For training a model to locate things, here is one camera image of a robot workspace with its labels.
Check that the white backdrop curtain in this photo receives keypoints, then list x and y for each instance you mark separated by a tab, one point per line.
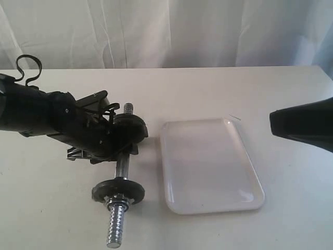
160	34

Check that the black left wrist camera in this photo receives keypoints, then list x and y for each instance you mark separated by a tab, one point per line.
94	104

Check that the black weight plate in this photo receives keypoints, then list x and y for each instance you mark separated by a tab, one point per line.
133	122
109	188

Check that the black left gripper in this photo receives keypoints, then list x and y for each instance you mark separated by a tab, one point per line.
91	138

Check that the white rectangular plastic tray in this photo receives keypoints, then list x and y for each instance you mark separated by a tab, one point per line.
207	169

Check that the black weight plate tray side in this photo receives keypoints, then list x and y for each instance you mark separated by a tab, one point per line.
130	132

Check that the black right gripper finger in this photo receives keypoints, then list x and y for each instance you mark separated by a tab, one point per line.
309	123

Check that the chrome threaded dumbbell bar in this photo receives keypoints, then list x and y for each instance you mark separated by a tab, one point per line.
117	212

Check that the chrome spin-lock nut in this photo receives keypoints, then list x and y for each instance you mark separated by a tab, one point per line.
118	199

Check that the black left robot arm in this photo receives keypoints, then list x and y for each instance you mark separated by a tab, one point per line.
32	112

